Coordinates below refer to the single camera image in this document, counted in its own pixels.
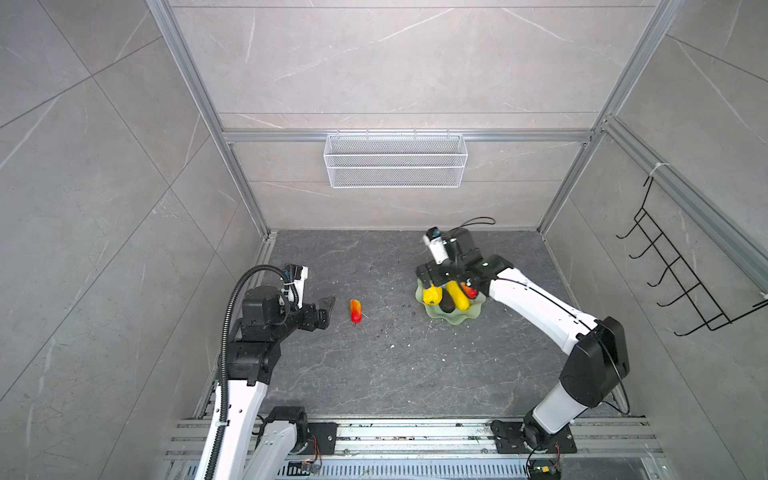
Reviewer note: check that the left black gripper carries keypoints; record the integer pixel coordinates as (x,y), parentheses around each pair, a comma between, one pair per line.
(307,321)

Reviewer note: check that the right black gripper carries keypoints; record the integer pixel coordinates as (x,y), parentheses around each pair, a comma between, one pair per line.
(436,273)

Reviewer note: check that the red-yellow fake fruit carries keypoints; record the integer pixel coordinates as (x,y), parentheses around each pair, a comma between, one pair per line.
(355,311)
(468,291)

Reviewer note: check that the yellow fake mango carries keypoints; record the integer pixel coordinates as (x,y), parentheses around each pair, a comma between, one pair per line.
(458,296)

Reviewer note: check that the dark fake avocado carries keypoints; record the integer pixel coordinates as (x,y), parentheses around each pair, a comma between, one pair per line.
(446,304)

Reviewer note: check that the yellow fake bell pepper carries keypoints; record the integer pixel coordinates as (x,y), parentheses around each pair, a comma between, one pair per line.
(432,295)

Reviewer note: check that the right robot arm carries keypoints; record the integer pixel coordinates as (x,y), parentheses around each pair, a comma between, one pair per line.
(597,358)

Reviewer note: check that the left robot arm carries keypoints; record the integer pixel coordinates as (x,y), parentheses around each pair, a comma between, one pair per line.
(236,446)

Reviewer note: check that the light green wavy fruit bowl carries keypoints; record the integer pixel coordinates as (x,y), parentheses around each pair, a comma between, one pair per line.
(456,316)

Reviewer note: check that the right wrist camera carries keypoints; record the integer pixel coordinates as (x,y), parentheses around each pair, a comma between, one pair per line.
(433,240)

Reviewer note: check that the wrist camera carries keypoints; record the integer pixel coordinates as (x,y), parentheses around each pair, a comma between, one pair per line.
(294,289)
(433,240)

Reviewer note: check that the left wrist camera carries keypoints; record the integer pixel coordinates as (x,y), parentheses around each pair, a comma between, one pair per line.
(294,289)

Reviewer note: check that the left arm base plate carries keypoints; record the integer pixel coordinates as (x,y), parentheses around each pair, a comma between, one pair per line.
(321,437)

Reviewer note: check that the white wire mesh basket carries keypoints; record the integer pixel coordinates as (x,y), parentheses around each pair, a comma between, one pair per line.
(367,160)

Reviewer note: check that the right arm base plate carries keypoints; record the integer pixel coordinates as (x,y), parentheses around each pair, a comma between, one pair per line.
(518,437)

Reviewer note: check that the aluminium mounting rail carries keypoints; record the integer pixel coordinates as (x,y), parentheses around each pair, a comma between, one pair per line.
(594,437)

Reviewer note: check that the black wire hook rack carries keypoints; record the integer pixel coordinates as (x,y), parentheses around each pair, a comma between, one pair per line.
(688,286)

